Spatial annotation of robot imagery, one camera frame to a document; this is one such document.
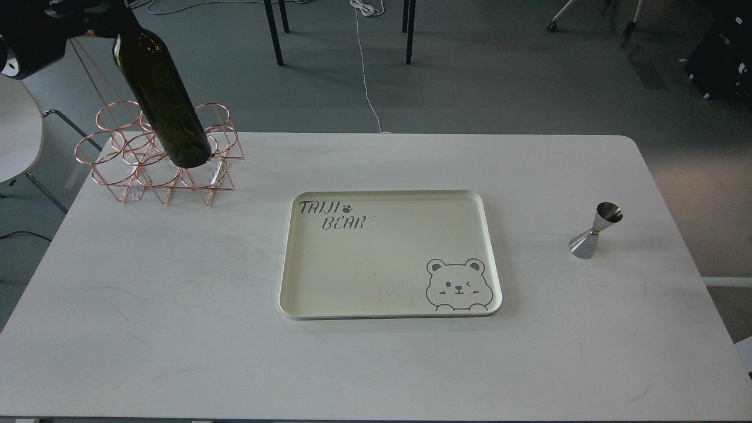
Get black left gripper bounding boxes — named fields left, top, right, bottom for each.
left=1, top=1, right=135, bottom=80

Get dark green wine bottle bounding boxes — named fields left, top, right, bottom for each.
left=102, top=4, right=212, bottom=169

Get steel double jigger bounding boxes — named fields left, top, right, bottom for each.
left=568, top=202, right=623, bottom=259

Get black table legs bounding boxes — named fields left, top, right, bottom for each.
left=263, top=0, right=417, bottom=66

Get cream bear serving tray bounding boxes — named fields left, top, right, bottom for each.
left=279, top=190, right=503, bottom=320

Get office chair wheeled base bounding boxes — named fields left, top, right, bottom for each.
left=546, top=1, right=647, bottom=37

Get black equipment case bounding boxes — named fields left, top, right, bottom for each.
left=685, top=1, right=751, bottom=107

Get black cables on floor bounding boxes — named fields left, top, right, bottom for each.
left=126, top=0, right=177, bottom=15

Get copper wire bottle rack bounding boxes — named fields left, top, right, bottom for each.
left=64, top=23, right=244, bottom=206

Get white cable on floor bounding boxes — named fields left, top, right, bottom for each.
left=349, top=0, right=393, bottom=135

